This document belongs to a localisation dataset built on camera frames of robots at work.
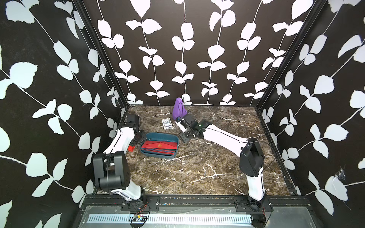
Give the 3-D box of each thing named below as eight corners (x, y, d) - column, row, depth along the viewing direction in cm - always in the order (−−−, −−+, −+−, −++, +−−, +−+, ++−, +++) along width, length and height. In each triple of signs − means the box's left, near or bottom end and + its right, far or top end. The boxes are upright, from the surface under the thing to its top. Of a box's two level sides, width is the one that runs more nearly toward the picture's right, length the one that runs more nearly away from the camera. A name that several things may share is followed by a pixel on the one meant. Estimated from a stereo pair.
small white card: (164, 129, 107) (163, 128, 106) (161, 121, 113) (161, 119, 111) (172, 127, 109) (172, 125, 107) (170, 119, 114) (169, 117, 112)
